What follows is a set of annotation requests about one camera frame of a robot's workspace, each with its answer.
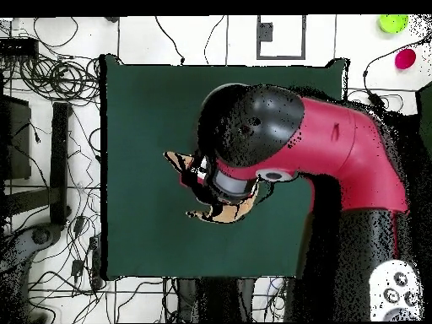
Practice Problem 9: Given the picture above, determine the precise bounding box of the tan terry towel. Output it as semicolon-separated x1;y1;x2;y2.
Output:
163;150;261;224

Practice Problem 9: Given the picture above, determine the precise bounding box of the black flat panel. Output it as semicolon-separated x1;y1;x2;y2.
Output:
0;95;32;181

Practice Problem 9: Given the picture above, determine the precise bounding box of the dark green table cloth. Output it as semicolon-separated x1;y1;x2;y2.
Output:
100;53;350;280

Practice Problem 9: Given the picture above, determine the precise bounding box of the black stand bar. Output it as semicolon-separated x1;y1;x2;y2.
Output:
48;101;73;227

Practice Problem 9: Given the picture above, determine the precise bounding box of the grey round base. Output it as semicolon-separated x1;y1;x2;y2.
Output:
0;224;63;271

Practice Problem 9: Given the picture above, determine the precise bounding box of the black box device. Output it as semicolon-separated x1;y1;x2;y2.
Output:
0;37;39;58

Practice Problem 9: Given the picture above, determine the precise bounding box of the pink bowl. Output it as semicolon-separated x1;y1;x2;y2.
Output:
394;47;417;70

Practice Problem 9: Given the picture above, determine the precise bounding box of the spare dark green cloth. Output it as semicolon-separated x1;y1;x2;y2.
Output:
416;80;432;156

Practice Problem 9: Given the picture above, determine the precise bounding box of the lime green bowl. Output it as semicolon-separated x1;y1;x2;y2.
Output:
378;13;409;34

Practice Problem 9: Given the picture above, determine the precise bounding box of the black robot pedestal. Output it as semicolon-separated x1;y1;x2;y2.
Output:
176;277;256;323

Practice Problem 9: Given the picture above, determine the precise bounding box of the thin black floor cable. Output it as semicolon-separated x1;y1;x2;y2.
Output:
202;14;225;65
154;14;186;66

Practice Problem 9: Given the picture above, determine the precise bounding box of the grey rectangular floor frame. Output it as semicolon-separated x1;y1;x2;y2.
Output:
255;14;306;61

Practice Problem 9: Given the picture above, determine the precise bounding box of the coil of black cables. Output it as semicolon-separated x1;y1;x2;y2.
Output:
18;55;102;102

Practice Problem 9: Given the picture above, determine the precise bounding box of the black power adapter with cable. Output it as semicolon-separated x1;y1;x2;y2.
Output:
362;38;432;112

